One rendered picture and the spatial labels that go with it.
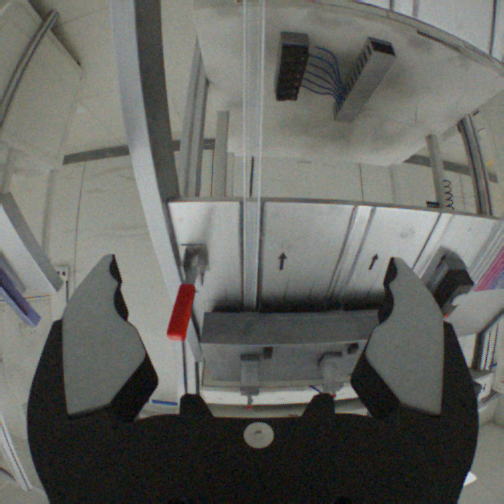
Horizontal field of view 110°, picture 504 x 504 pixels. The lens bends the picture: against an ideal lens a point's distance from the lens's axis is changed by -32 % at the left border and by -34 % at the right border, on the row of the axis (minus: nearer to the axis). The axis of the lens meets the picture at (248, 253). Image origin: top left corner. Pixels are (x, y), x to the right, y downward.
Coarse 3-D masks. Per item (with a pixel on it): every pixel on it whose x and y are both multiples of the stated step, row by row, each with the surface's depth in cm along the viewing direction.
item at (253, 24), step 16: (256, 0) 11; (256, 16) 12; (256, 32) 13; (256, 48) 14; (256, 64) 14; (256, 80) 15; (256, 96) 16; (256, 112) 17; (256, 128) 18; (256, 144) 19; (256, 160) 20; (256, 176) 21; (256, 192) 22; (256, 208) 23; (256, 224) 24; (256, 240) 25; (256, 256) 27; (256, 272) 28
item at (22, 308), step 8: (0, 272) 13; (0, 280) 13; (8, 280) 13; (0, 288) 13; (8, 288) 13; (16, 288) 14; (8, 296) 13; (16, 296) 14; (8, 304) 14; (16, 304) 14; (24, 304) 15; (16, 312) 15; (24, 312) 15; (32, 312) 16; (24, 320) 15; (32, 320) 15
